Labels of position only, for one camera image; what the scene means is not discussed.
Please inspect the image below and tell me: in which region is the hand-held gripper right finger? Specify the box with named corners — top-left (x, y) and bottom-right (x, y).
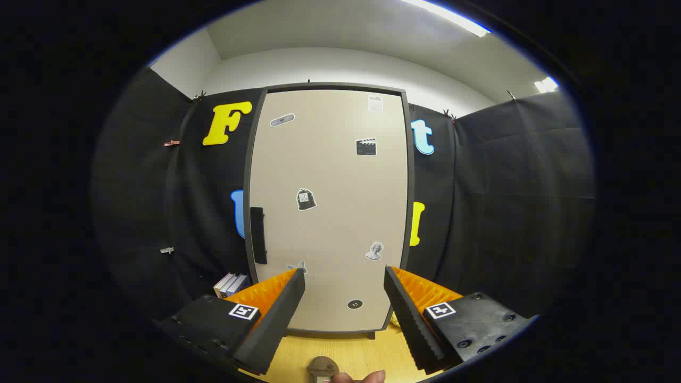
top-left (383, 265), bottom-right (539, 374)

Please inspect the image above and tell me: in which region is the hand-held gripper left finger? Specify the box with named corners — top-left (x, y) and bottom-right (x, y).
top-left (156, 268), bottom-right (306, 376)

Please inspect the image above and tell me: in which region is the brown plush shoe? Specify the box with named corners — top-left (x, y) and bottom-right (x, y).
top-left (308, 356), bottom-right (340, 383)

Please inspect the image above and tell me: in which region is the black door handle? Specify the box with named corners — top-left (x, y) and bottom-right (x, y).
top-left (250, 207), bottom-right (268, 265)

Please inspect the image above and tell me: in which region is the grey shoe cabinet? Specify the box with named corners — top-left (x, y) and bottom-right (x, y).
top-left (243, 82), bottom-right (416, 340)

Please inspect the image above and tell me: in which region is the black backdrop cloth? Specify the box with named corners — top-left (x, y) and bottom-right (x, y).
top-left (90, 69), bottom-right (595, 320)

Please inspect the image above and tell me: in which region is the long ceiling light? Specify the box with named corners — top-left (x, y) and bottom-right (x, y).
top-left (402, 0), bottom-right (491, 38)

